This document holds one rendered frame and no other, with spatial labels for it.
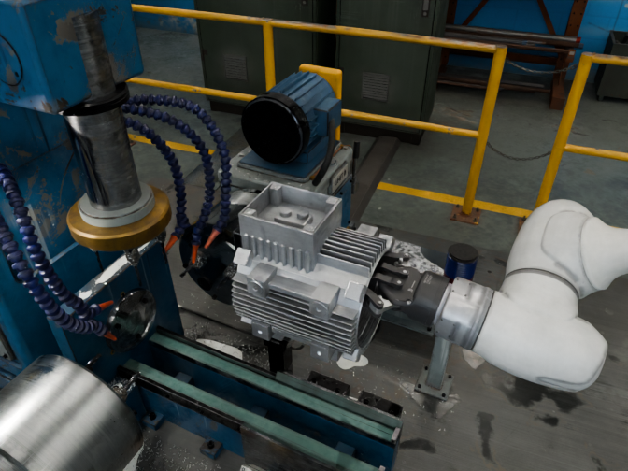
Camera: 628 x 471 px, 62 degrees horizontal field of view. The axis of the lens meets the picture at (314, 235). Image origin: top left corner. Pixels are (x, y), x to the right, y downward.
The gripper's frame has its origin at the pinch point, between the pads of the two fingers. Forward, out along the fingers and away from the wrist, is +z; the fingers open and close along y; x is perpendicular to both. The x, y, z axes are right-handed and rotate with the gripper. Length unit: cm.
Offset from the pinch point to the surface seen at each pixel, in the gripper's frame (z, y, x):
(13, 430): 30, 35, 24
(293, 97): 33, -56, 6
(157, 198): 34.4, -5.3, 7.4
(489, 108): -3, -223, 64
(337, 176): 18, -58, 25
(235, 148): 164, -233, 152
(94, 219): 37.9, 6.5, 6.0
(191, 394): 22, 5, 48
